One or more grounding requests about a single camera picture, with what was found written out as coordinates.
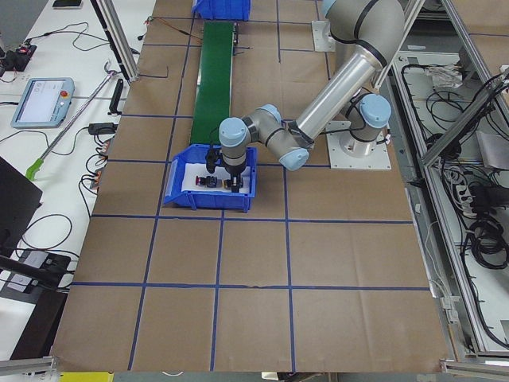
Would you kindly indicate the blue destination bin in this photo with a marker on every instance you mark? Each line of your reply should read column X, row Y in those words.
column 223, row 9

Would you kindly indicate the red push button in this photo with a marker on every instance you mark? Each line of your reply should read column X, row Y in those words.
column 210, row 182

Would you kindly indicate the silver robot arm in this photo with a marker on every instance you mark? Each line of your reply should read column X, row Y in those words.
column 374, row 29

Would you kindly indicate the blue source bin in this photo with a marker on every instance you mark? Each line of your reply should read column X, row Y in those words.
column 196, row 154

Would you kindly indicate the teach pendant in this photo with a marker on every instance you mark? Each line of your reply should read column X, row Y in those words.
column 44, row 103

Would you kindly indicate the green handled reacher stick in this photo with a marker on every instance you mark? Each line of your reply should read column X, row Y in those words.
column 34, row 168

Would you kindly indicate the yellow push button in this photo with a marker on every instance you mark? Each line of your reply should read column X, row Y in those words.
column 228, row 184

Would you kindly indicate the aluminium frame post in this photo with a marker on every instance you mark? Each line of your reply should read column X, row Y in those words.
column 111, row 25

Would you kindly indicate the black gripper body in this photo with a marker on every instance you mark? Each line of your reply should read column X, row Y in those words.
column 234, row 170

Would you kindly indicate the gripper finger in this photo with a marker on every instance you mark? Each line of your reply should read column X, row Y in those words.
column 236, row 183

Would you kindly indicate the green conveyor belt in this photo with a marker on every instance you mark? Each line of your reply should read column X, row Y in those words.
column 213, row 90

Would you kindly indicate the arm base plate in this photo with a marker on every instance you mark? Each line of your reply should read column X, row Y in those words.
column 347, row 153
column 322, row 37

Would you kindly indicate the black power adapter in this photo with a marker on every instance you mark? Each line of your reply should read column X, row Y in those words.
column 101, row 128

